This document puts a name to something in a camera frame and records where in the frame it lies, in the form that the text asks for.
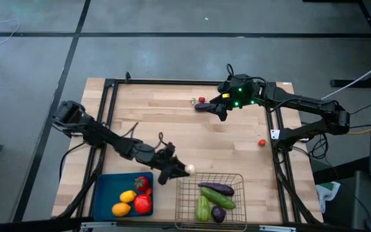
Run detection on blue plastic tray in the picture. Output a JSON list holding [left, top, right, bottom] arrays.
[[93, 171, 155, 218]]

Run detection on wire mesh basket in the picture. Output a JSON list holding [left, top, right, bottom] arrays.
[[175, 172, 247, 232]]

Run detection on light green chayote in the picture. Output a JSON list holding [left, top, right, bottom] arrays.
[[195, 195, 211, 222]]

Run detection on large red strawberry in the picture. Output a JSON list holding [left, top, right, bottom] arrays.
[[134, 175, 151, 192]]

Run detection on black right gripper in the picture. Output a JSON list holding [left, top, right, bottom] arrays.
[[204, 80, 238, 122]]

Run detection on purple eggplant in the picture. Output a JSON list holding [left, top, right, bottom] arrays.
[[194, 102, 217, 113], [198, 182, 235, 197]]

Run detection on yellow lemon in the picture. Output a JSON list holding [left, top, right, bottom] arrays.
[[119, 189, 138, 204]]

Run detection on red bell pepper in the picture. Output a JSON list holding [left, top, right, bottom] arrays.
[[133, 193, 153, 216]]

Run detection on thin white floor cable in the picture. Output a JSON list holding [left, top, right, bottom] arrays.
[[0, 18, 21, 52]]

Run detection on white green cloth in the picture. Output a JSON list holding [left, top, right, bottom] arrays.
[[316, 181, 341, 213]]

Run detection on orange fruit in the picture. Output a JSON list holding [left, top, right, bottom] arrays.
[[111, 202, 131, 217]]

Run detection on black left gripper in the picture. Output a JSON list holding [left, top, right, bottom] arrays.
[[151, 144, 190, 186]]

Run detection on black cable bundle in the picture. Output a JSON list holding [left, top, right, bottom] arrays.
[[308, 133, 330, 160]]

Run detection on green cucumber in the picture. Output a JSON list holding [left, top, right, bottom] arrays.
[[200, 186, 237, 210]]

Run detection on dark purple round fruit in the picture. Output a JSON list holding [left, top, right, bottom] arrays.
[[211, 206, 227, 224]]

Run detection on black metal table frame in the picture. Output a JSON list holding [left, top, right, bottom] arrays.
[[56, 71, 323, 226]]

